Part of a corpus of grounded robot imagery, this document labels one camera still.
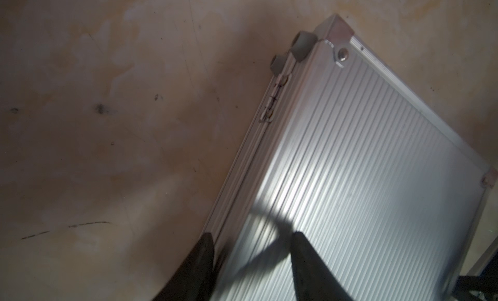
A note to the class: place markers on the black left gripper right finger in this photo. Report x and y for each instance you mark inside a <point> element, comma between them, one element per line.
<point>312,278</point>

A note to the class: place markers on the silver aluminium poker case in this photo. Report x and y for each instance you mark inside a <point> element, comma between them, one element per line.
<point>343,153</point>

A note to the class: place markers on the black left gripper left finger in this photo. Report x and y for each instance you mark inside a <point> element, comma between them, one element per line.
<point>194,279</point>

